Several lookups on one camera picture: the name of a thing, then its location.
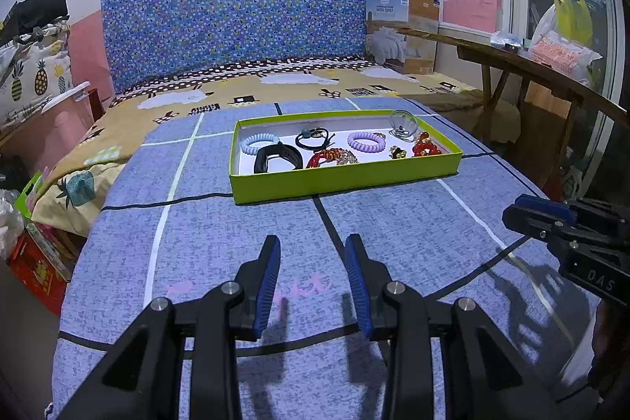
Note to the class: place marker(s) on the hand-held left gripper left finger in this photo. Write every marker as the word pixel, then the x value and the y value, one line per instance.
pixel 266 287

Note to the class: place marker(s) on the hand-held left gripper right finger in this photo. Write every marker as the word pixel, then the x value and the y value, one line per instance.
pixel 357 297

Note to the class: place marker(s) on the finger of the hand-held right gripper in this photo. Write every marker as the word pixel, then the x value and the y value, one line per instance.
pixel 529 223
pixel 546 208

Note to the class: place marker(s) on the green jewelry box tray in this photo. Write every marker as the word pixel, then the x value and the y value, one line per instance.
pixel 295 188

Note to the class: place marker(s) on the small gold black charm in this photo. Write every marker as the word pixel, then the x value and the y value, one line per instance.
pixel 396 152

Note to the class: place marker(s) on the blue grid blanket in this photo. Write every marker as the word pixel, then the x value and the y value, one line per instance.
pixel 393 223

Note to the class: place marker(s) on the brown cardboard board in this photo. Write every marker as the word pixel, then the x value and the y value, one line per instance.
pixel 541 115

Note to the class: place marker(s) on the black wrist band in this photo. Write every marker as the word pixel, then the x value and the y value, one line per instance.
pixel 293 157

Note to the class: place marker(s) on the wooden table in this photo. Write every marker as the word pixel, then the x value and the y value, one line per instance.
pixel 517 61

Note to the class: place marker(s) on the white pink plastic bag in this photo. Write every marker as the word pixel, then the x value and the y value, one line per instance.
pixel 561 56

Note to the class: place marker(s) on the clear plastic packet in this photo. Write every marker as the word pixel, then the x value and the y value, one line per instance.
pixel 504 38

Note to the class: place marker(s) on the yellow plastic bag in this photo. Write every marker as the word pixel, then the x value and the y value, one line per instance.
pixel 573 16

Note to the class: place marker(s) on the yellow sheep print bedsheet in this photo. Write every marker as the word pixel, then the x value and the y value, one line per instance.
pixel 295 88

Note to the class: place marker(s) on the cardboard quilt box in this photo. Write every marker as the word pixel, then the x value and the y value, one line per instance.
pixel 418 36

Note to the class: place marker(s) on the yellow pineapple print pillow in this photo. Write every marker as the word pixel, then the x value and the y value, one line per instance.
pixel 74 188

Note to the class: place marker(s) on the red printed box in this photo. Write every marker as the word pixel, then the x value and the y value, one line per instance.
pixel 34 272

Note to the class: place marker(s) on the green carton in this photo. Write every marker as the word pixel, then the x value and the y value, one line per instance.
pixel 24 198

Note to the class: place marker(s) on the white plastic bags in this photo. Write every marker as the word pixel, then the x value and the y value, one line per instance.
pixel 7 223

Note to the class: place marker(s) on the pink cabinet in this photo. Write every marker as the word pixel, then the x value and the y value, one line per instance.
pixel 49 125

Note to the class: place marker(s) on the white flat board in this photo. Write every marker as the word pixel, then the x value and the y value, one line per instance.
pixel 69 93

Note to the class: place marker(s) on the blue patterned headboard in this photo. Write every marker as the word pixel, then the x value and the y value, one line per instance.
pixel 246 6

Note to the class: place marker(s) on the pineapple print bag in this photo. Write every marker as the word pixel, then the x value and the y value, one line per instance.
pixel 39 75

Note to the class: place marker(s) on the black bag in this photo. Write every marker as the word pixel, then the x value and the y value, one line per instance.
pixel 39 6

